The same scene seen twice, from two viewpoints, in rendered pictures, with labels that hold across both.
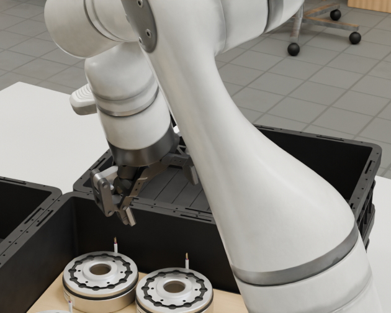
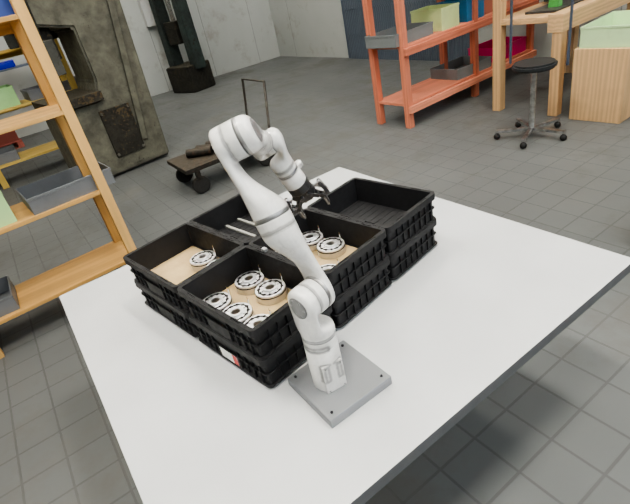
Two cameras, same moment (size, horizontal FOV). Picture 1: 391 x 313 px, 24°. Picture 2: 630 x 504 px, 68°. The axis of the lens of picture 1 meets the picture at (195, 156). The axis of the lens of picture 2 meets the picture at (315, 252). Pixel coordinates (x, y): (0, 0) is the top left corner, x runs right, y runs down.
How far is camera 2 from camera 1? 0.74 m
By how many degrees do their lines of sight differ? 26
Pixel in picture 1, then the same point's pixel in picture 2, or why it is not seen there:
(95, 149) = not seen: hidden behind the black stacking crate
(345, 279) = (276, 224)
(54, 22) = not seen: hidden behind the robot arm
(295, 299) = (262, 229)
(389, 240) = (455, 234)
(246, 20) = (237, 151)
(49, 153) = not seen: hidden behind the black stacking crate
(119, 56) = (277, 159)
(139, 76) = (283, 165)
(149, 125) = (293, 182)
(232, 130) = (237, 181)
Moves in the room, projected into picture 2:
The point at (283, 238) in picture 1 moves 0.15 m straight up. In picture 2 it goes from (256, 211) to (238, 150)
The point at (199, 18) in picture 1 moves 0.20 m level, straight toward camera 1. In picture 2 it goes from (222, 152) to (165, 192)
